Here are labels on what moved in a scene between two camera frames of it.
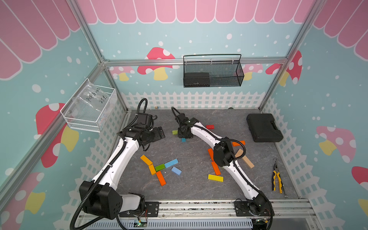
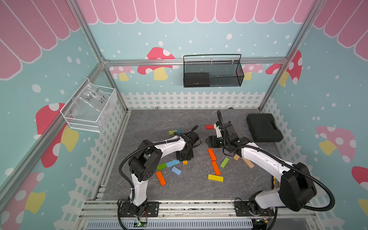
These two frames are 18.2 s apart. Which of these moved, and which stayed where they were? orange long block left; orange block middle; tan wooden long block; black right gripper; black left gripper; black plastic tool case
Moved: black right gripper; black left gripper
Stayed: black plastic tool case; orange block middle; tan wooden long block; orange long block left
